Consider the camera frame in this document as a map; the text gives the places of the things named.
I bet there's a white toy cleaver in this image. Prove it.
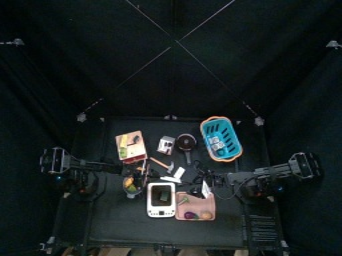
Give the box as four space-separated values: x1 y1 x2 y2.
159 166 187 184

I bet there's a white card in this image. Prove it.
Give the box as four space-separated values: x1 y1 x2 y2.
201 180 214 200

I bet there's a bowl with toy fruit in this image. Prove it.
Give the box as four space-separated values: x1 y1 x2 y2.
122 176 145 200

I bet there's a wooden tray with toy food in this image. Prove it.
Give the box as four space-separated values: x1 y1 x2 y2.
115 130 150 165

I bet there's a pink tray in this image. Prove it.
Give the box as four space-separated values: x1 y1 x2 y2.
174 191 218 222

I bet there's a small grey white box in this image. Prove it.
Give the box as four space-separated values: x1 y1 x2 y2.
157 135 177 156

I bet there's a dark toy frying pan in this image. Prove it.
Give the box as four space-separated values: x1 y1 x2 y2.
175 133 199 166

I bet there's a white toy scale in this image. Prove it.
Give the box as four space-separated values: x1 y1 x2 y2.
146 181 178 219

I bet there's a small white box with print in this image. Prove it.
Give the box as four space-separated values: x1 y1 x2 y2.
210 135 226 151

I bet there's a teal basket with orange rim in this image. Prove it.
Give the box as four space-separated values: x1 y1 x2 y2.
199 115 245 163

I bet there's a white text label sticker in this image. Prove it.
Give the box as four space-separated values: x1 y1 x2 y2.
248 214 278 242

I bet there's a toy hammer with orange handle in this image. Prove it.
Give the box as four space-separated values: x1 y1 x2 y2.
149 156 177 175

